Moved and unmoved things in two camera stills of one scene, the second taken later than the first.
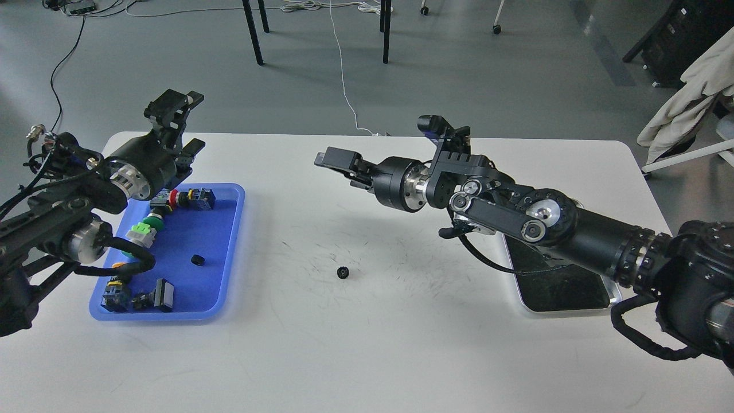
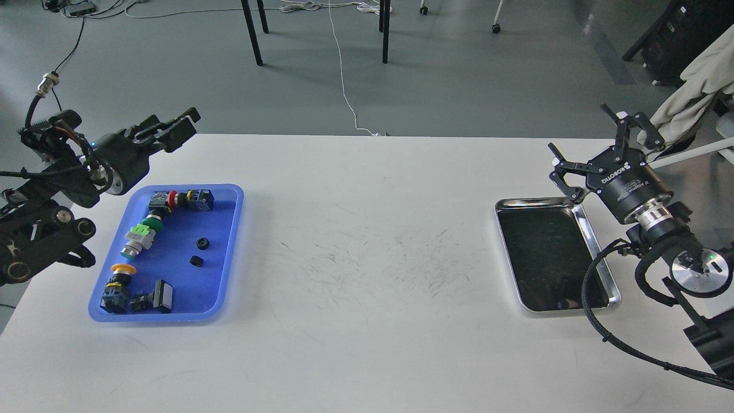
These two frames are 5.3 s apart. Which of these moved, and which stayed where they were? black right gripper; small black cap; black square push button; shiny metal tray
Moved: black right gripper
Stayed: shiny metal tray; small black cap; black square push button
